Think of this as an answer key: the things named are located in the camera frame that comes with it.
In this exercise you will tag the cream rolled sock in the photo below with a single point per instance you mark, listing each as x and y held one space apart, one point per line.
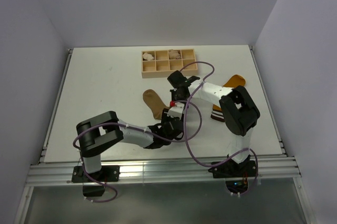
148 57

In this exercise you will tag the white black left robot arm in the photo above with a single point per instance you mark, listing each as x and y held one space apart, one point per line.
99 133

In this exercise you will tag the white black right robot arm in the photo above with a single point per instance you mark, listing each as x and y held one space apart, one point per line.
239 110

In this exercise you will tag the tan ribbed sock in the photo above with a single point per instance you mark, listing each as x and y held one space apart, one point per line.
154 103

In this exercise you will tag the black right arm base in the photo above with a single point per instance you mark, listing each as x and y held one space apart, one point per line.
236 175

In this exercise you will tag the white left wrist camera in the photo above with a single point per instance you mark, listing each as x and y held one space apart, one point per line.
176 109

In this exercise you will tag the mustard orange sock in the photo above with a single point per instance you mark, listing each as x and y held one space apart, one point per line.
233 82

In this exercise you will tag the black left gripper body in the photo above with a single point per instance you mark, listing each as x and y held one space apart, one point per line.
165 119

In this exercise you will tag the aluminium front frame rails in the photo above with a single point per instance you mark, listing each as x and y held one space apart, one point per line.
157 171

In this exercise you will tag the wooden compartment tray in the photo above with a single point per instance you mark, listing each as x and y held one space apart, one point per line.
162 66

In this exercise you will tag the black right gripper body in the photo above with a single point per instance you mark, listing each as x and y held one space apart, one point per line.
176 96

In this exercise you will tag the aluminium table edge rail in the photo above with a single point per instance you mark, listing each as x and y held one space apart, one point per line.
50 125

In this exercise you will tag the beige rolled sock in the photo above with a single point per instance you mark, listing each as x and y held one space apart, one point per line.
174 54

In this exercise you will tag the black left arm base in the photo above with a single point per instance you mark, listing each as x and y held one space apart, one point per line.
93 182

